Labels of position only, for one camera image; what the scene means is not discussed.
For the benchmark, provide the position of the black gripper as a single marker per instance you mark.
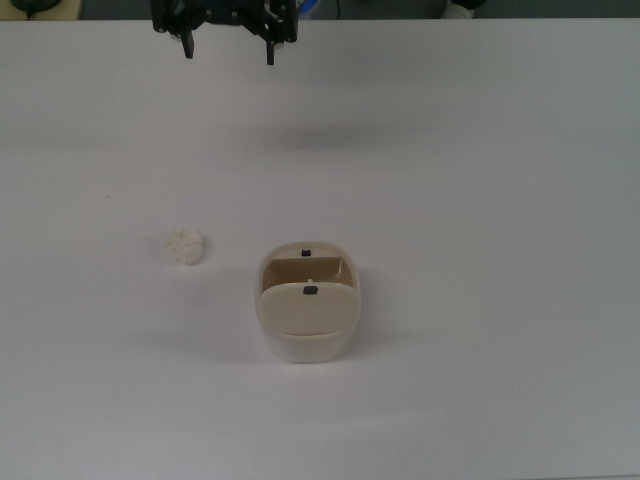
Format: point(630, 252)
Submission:
point(225, 12)

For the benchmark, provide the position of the white paper trash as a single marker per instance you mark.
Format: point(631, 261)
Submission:
point(184, 246)

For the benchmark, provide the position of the small cream bin with lid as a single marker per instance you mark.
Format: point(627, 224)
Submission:
point(308, 312)

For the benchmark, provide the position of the blue round object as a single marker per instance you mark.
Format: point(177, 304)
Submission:
point(307, 5)

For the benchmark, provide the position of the pale wooden desk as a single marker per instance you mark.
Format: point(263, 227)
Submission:
point(70, 10)

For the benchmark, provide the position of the black rounded object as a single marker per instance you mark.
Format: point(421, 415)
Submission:
point(32, 4)

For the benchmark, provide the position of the white rounded object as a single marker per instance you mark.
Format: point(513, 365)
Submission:
point(460, 11)

